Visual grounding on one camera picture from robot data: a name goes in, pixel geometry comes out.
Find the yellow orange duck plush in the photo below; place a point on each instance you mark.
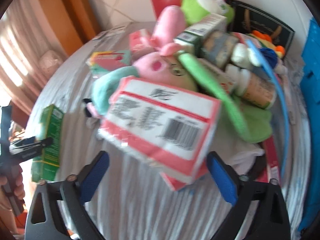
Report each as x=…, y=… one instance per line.
x=266, y=42

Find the green frog plush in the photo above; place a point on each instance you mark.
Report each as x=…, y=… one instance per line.
x=196, y=10

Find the pink teal pig plush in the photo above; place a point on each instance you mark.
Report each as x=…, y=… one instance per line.
x=153, y=67

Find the white cap pill bottle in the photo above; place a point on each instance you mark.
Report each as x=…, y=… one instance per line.
x=251, y=87

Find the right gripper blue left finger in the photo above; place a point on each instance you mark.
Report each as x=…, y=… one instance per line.
x=78, y=189

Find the dark green gift box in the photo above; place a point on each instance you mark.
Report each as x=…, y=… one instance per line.
x=248, y=18

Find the white green medicine box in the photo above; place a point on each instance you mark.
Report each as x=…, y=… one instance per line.
x=193, y=37

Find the round tape tin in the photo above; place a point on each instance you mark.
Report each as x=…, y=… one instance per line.
x=218, y=48

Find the blue plastic crate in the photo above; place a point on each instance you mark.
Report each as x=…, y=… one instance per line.
x=310, y=89

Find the white blue small plush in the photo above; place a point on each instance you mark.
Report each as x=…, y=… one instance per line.
x=246, y=58

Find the green cloth plush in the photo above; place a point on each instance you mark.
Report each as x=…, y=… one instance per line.
x=251, y=123

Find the colourful pink card pack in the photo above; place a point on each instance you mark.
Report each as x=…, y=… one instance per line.
x=107, y=61

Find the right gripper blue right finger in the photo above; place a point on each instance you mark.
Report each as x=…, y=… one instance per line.
x=239, y=193

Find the plastic bag on floor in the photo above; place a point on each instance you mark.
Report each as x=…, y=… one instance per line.
x=50, y=62

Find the large pink tissue pack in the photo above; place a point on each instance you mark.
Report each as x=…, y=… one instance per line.
x=169, y=128

